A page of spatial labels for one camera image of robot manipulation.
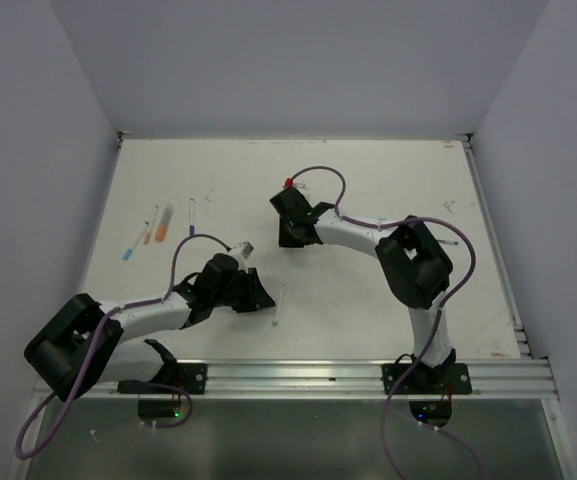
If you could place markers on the orange highlighter marker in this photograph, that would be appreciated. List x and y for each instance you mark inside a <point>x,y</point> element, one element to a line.
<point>164,222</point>

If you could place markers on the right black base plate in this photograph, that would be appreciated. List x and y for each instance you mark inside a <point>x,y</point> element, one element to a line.
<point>450,377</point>

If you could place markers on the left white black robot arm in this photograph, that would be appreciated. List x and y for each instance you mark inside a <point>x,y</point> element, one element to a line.
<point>88,342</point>

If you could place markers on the aluminium rail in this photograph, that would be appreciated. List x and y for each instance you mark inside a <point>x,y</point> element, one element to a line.
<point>279,379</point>

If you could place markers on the green white pen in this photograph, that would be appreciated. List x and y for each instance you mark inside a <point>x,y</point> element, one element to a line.
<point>279,305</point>

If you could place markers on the light blue capped pen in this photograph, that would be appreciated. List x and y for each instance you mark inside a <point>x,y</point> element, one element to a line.
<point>130,250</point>

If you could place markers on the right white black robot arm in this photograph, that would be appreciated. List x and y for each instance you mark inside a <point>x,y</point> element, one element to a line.
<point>415,267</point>

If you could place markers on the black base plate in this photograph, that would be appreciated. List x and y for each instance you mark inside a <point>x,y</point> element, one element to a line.
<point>188,377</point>
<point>450,377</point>

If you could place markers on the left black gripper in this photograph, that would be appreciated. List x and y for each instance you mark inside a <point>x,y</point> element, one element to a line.
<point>256,295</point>

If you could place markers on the purple capped white pen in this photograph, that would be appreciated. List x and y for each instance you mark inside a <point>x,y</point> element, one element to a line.
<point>191,216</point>

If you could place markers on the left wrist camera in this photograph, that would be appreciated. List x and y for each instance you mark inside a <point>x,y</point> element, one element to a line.
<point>242,250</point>

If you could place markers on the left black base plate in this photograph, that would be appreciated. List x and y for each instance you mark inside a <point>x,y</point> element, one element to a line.
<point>188,377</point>

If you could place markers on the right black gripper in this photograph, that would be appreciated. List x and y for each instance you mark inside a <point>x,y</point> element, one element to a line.
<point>286,239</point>

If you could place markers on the thin orange capped pen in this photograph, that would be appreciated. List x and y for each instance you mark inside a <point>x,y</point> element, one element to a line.
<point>151,224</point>

